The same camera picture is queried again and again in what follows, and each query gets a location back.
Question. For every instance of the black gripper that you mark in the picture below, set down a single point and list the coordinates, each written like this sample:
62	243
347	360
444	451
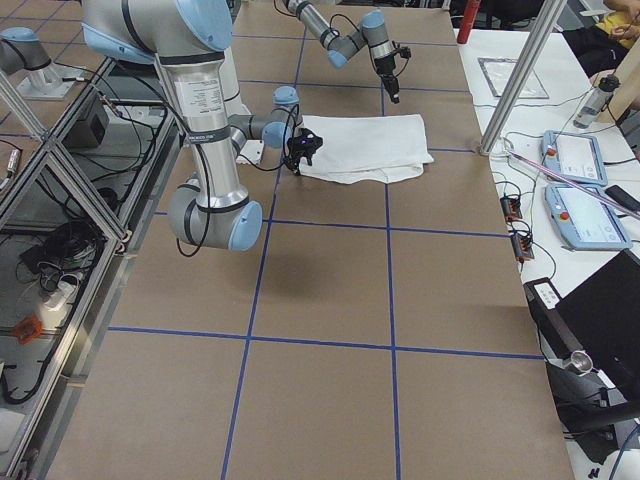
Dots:
385	66
300	153

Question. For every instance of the white long-sleeve printed shirt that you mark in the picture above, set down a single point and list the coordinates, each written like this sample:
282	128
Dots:
384	149

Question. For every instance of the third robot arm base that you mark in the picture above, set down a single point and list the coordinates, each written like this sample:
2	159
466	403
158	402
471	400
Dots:
21	50

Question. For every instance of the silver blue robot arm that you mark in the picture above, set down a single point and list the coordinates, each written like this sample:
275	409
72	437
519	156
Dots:
370	33
187	41

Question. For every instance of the red bottle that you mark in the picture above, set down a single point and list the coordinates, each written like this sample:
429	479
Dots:
468	20

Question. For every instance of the upper orange black usb hub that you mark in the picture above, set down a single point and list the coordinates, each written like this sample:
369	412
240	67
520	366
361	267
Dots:
511	208

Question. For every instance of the upper blue teach pendant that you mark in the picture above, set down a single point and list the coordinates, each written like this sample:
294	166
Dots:
574	156

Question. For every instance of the blue teach pendant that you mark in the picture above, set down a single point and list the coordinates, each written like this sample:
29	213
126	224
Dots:
574	156
583	222

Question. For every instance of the clear water bottle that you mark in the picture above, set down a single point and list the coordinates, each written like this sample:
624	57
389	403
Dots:
597	101

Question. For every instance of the black box under table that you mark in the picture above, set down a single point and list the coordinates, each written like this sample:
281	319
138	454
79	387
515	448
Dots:
90	127

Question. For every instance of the person in yellow shirt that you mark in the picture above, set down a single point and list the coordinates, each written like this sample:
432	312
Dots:
604	46

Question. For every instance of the lower blue teach pendant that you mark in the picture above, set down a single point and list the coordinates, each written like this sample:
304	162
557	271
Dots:
583	222

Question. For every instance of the pink rod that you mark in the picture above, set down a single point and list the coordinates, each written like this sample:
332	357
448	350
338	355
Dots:
560	178

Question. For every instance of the black smartphone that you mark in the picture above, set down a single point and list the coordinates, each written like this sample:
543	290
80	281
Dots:
623	198

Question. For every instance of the white power strip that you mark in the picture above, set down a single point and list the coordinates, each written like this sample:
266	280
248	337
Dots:
58	300

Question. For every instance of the black laptop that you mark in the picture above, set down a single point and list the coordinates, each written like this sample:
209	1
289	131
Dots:
600	317

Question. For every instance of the orange plastic part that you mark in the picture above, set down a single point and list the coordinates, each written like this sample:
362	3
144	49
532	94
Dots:
28	329

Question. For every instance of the silver metal cup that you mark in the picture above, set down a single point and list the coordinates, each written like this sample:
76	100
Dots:
580	363

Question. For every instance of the black monitor stand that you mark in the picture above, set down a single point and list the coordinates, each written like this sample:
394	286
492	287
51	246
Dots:
599	415

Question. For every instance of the aluminium frame post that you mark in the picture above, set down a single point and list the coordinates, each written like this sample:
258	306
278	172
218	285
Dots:
536	40

